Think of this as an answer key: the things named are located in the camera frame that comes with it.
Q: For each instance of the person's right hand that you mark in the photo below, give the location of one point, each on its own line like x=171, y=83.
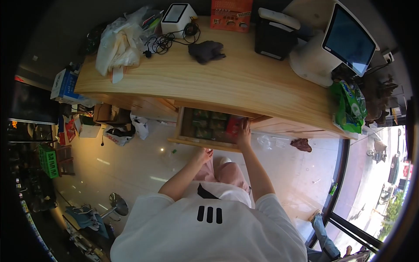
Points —
x=244, y=136

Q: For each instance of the person's left hand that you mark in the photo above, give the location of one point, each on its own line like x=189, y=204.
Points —
x=203, y=155

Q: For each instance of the person's left fingers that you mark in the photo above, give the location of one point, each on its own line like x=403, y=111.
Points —
x=208, y=152

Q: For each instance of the person's right fingers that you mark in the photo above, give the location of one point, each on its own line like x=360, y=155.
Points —
x=246, y=125

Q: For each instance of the red packet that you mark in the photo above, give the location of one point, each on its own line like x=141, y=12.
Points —
x=233, y=127

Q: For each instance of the open wooden drawer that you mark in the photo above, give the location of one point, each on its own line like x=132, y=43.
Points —
x=193, y=137

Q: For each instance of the clear plastic wrapper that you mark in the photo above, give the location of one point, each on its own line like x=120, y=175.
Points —
x=264, y=141

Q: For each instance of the group of green packets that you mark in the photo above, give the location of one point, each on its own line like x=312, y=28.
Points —
x=208, y=126

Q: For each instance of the person's legs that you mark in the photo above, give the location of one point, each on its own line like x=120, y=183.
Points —
x=230, y=173

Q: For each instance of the wooden counter desk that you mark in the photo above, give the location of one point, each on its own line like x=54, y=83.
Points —
x=229, y=78

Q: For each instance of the brown rag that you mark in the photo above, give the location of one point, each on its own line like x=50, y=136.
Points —
x=301, y=144

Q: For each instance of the dark grey cloth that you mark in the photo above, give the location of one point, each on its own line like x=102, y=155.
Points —
x=206, y=51

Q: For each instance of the person's body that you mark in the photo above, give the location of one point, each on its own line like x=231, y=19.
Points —
x=209, y=235

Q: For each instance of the white printed plastic bag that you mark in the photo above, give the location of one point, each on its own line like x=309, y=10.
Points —
x=117, y=136

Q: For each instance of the black receipt printer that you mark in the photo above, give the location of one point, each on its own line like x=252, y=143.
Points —
x=275, y=36

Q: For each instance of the chrome stool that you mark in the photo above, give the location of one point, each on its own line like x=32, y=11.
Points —
x=117, y=204

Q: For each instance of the green snack bag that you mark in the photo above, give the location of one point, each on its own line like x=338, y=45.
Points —
x=350, y=104

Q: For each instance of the small green bottle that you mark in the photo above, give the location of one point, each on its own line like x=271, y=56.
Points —
x=333, y=189

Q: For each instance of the white checkout terminal with screen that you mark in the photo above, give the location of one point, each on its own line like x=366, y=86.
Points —
x=327, y=52

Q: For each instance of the brown cardboard box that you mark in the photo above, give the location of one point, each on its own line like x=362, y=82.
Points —
x=104, y=113

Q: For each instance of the orange red desk calendar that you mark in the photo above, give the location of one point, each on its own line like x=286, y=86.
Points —
x=230, y=14

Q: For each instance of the small white screen device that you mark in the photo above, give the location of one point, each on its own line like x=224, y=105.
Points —
x=176, y=19

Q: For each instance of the dried brown plant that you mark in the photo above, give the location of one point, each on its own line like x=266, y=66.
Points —
x=376, y=98

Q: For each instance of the pile of white plastic bags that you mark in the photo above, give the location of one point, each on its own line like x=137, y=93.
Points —
x=119, y=46

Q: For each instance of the blue cloth bag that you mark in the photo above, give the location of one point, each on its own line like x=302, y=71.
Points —
x=86, y=219

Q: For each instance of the wooden stool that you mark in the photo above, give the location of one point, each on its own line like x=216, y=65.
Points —
x=65, y=159

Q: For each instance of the blue and white carton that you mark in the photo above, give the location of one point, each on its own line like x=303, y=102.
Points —
x=65, y=86

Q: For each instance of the green plastic crate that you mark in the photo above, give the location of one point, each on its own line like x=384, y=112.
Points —
x=49, y=162

